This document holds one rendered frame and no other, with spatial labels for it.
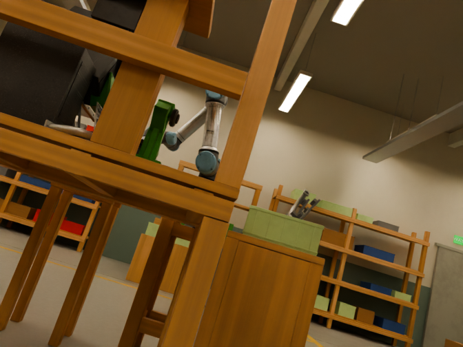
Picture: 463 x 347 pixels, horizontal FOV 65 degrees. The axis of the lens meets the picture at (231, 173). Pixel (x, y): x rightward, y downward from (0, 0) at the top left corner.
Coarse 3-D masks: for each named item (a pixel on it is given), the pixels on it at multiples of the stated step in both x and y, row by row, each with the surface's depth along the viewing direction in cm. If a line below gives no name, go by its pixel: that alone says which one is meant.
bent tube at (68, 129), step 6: (48, 120) 127; (48, 126) 127; (54, 126) 126; (60, 126) 125; (66, 126) 125; (72, 126) 125; (66, 132) 125; (72, 132) 125; (78, 132) 125; (84, 132) 126; (90, 132) 127
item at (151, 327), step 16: (160, 224) 195; (176, 224) 196; (160, 240) 193; (160, 256) 191; (144, 272) 189; (160, 272) 212; (144, 288) 187; (144, 304) 186; (128, 320) 184; (144, 320) 185; (160, 320) 208; (128, 336) 182
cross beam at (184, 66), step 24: (0, 0) 119; (24, 0) 120; (24, 24) 121; (48, 24) 119; (72, 24) 121; (96, 24) 122; (96, 48) 122; (120, 48) 121; (144, 48) 122; (168, 48) 124; (168, 72) 124; (192, 72) 123; (216, 72) 124; (240, 72) 126
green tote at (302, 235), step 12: (252, 216) 198; (264, 216) 198; (276, 216) 197; (288, 216) 196; (252, 228) 196; (264, 228) 196; (276, 228) 196; (288, 228) 195; (300, 228) 195; (312, 228) 195; (276, 240) 194; (288, 240) 194; (300, 240) 193; (312, 240) 193; (312, 252) 191
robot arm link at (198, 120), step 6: (204, 108) 222; (198, 114) 220; (204, 114) 220; (192, 120) 220; (198, 120) 220; (204, 120) 221; (186, 126) 220; (192, 126) 220; (198, 126) 221; (180, 132) 219; (186, 132) 219; (192, 132) 221; (180, 138) 219; (186, 138) 222; (180, 144) 222; (174, 150) 224
